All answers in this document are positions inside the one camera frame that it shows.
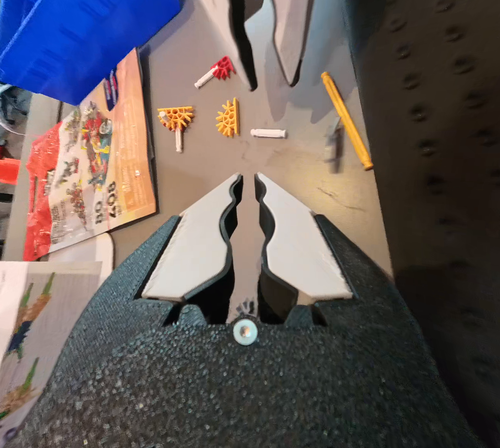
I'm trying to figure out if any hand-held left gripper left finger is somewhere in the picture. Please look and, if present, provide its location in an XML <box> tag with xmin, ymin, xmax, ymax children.
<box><xmin>141</xmin><ymin>172</ymin><xmax>243</xmax><ymax>302</ymax></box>

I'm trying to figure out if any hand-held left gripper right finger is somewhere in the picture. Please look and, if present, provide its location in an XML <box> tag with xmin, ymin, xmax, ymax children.
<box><xmin>254</xmin><ymin>172</ymin><xmax>354</xmax><ymax>306</ymax></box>

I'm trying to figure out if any red fan connector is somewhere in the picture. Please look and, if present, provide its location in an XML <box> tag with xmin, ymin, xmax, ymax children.
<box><xmin>211</xmin><ymin>56</ymin><xmax>237</xmax><ymax>80</ymax></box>

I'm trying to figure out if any long yellow rod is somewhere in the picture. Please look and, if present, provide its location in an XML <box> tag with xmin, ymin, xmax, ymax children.
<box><xmin>321</xmin><ymin>71</ymin><xmax>374</xmax><ymax>171</ymax></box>

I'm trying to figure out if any yellow fan connector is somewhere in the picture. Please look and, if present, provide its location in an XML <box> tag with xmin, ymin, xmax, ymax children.
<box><xmin>157</xmin><ymin>106</ymin><xmax>195</xmax><ymax>131</ymax></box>
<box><xmin>216</xmin><ymin>97</ymin><xmax>240</xmax><ymax>138</ymax></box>

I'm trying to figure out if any orange toy set bag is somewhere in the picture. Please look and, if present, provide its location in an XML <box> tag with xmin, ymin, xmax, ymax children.
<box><xmin>23</xmin><ymin>48</ymin><xmax>159</xmax><ymax>261</ymax></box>

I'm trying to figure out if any blue plastic bin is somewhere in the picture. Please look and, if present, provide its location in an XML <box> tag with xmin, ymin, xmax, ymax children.
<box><xmin>0</xmin><ymin>0</ymin><xmax>184</xmax><ymax>106</ymax></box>

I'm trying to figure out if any white paper leaflet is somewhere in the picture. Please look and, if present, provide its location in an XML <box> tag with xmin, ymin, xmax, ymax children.
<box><xmin>0</xmin><ymin>260</ymin><xmax>103</xmax><ymax>423</ymax></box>

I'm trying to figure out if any black perforated panel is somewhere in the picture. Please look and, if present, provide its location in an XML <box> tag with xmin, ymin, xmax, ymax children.
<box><xmin>344</xmin><ymin>0</ymin><xmax>500</xmax><ymax>448</ymax></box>

